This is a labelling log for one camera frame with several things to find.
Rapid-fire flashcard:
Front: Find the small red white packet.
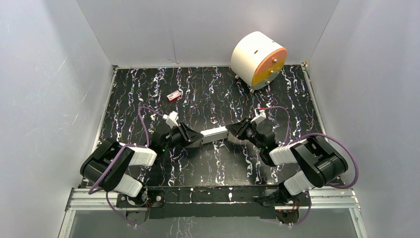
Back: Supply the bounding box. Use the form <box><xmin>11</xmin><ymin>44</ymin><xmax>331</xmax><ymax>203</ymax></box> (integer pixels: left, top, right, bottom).
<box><xmin>167</xmin><ymin>90</ymin><xmax>183</xmax><ymax>102</ymax></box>

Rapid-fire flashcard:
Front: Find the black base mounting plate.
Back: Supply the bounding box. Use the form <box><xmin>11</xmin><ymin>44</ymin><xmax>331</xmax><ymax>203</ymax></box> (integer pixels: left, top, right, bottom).
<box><xmin>116</xmin><ymin>185</ymin><xmax>310</xmax><ymax>224</ymax></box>

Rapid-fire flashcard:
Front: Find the aluminium frame rail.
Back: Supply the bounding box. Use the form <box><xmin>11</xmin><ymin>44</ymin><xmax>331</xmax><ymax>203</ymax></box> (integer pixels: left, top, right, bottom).
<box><xmin>58</xmin><ymin>187</ymin><xmax>368</xmax><ymax>238</ymax></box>

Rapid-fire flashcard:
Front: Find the white cylindrical drum orange face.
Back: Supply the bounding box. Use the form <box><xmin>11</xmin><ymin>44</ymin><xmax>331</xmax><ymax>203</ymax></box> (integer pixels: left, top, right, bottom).
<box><xmin>230</xmin><ymin>31</ymin><xmax>288</xmax><ymax>92</ymax></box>

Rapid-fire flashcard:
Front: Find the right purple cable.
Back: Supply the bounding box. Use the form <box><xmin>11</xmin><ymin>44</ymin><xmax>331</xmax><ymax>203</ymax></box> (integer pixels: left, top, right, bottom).
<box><xmin>264</xmin><ymin>106</ymin><xmax>360</xmax><ymax>227</ymax></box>

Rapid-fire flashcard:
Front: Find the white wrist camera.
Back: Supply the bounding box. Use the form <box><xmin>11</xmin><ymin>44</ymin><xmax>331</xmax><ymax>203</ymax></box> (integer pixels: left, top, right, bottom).
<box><xmin>162</xmin><ymin>111</ymin><xmax>178</xmax><ymax>128</ymax></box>
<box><xmin>251</xmin><ymin>108</ymin><xmax>266</xmax><ymax>124</ymax></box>

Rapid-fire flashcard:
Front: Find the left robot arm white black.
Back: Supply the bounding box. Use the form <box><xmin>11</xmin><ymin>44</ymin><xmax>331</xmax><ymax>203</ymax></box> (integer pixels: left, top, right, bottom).
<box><xmin>80</xmin><ymin>122</ymin><xmax>204</xmax><ymax>206</ymax></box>

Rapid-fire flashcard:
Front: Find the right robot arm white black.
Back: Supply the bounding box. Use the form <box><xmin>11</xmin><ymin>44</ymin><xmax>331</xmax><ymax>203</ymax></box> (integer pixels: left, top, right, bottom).
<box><xmin>226</xmin><ymin>119</ymin><xmax>348</xmax><ymax>206</ymax></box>

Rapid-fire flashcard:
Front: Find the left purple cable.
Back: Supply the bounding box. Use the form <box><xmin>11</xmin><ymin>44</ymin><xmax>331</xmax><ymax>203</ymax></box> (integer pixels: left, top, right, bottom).
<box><xmin>88</xmin><ymin>107</ymin><xmax>168</xmax><ymax>227</ymax></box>

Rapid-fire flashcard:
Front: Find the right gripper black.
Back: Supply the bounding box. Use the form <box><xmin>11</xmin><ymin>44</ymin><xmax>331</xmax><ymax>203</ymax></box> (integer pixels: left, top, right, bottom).
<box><xmin>226</xmin><ymin>117</ymin><xmax>263</xmax><ymax>151</ymax></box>

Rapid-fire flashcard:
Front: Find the purple cable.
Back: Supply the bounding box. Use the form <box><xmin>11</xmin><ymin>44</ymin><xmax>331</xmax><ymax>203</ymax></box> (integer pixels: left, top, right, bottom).
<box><xmin>264</xmin><ymin>106</ymin><xmax>360</xmax><ymax>227</ymax></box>
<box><xmin>88</xmin><ymin>107</ymin><xmax>168</xmax><ymax>227</ymax></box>

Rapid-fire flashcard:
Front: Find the white cardboard box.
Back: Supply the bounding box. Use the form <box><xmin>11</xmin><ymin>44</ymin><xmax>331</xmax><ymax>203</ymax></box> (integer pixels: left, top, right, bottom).
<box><xmin>201</xmin><ymin>126</ymin><xmax>229</xmax><ymax>144</ymax></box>

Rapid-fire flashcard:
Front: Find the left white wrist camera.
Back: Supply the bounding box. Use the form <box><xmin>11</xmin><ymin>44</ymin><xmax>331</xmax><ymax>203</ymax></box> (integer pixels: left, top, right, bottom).
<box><xmin>162</xmin><ymin>111</ymin><xmax>178</xmax><ymax>128</ymax></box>

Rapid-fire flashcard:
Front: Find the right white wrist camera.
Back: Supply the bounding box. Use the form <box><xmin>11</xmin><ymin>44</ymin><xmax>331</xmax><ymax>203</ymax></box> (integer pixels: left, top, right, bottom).
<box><xmin>251</xmin><ymin>108</ymin><xmax>266</xmax><ymax>124</ymax></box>

